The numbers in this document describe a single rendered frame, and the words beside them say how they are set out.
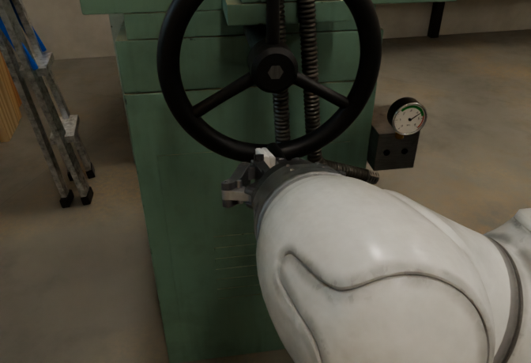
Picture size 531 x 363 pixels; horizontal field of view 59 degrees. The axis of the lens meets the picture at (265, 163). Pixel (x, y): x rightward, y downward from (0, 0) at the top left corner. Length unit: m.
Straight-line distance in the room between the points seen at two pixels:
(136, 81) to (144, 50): 0.05
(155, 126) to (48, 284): 0.83
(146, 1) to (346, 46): 0.33
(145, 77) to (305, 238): 0.60
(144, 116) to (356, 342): 0.67
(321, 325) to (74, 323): 1.23
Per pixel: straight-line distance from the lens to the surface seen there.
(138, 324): 1.36
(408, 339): 0.21
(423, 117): 0.86
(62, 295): 1.50
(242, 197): 0.45
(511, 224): 0.35
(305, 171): 0.35
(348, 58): 0.83
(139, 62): 0.79
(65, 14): 3.31
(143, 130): 0.84
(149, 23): 0.77
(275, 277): 0.25
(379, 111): 0.96
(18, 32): 1.62
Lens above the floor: 1.02
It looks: 32 degrees down
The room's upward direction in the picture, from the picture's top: straight up
